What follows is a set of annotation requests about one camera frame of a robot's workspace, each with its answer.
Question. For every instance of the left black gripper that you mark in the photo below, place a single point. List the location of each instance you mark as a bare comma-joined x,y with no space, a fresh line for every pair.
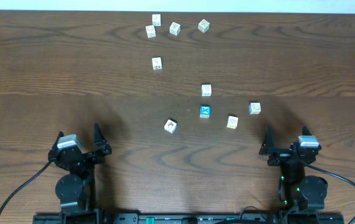
82,154

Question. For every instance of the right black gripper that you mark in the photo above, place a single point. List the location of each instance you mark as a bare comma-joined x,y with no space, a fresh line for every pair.
268,148

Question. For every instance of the blue-sided smiley wooden block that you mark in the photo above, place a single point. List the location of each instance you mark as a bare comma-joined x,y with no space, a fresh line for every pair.
254,108

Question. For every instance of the yellow-sided wooden block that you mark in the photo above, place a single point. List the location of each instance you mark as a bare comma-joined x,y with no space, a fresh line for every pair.
232,122

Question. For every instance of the blue X wooden block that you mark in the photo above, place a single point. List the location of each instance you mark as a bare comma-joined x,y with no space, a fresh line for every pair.
205,111

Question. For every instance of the wooden block mid table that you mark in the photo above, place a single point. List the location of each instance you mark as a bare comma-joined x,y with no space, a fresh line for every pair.
206,90

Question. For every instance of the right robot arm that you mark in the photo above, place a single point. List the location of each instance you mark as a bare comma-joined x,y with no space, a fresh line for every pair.
303,194

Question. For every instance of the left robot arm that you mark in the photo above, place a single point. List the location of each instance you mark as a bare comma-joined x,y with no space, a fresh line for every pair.
77,190

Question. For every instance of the red picture wooden block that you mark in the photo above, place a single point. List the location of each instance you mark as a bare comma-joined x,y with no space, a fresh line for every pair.
170,126

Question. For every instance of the wooden block soccer ball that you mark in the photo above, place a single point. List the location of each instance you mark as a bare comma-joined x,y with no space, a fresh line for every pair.
157,63

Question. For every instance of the red-sided wooden block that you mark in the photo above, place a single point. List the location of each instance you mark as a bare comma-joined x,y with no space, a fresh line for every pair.
151,31

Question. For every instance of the green-print wooden block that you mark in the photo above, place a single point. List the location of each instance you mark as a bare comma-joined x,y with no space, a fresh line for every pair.
203,26

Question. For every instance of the top wooden block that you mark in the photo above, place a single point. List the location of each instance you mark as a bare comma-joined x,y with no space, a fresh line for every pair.
156,20

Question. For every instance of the wooden block numeral three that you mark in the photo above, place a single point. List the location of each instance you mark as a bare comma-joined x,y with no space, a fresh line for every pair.
175,28

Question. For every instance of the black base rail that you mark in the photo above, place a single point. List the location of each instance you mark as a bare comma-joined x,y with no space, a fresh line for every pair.
133,218

